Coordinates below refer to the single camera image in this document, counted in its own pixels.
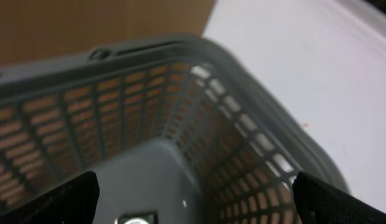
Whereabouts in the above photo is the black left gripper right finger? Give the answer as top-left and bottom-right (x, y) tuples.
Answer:
(292, 172), (386, 224)

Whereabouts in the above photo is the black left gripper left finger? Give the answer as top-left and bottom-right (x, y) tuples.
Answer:
(0, 171), (100, 224)

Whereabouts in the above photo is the grey plastic mesh basket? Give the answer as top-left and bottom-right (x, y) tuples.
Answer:
(0, 35), (349, 223)

